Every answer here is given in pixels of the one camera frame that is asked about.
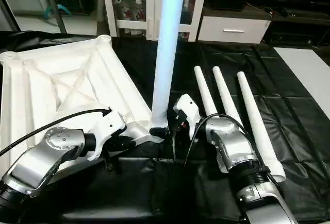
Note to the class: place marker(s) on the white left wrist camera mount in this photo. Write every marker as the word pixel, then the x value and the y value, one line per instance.
pixel 111 126

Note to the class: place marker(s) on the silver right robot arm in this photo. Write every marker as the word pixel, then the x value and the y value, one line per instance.
pixel 227 144

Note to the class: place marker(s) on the black storage unit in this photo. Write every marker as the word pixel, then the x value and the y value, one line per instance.
pixel 74 0

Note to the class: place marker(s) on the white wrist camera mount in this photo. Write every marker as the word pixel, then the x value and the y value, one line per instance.
pixel 111 126
pixel 189 108

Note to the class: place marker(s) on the grey pole stand blue brackets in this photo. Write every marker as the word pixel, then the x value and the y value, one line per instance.
pixel 58 15

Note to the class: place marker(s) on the white drawer cabinet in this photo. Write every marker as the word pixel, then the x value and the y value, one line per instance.
pixel 211 31

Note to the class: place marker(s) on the white plastic table leg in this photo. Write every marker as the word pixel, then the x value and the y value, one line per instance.
pixel 165 54
pixel 227 97
pixel 255 121
pixel 205 90

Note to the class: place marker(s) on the white flat board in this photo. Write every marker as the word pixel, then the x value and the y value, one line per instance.
pixel 304 69

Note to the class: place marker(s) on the white glass door cabinet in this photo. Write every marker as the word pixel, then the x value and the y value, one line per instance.
pixel 131 24

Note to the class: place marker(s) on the black low desk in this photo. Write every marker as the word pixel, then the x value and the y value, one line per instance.
pixel 296 15

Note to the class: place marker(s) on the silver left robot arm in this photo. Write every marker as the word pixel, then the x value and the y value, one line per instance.
pixel 33 164

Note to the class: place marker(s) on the white plastic table top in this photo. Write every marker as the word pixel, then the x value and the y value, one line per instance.
pixel 38 92

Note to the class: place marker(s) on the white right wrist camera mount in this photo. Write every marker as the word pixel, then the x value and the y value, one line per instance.
pixel 189 108

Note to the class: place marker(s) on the black work mat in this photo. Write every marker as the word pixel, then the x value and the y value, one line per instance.
pixel 283 131

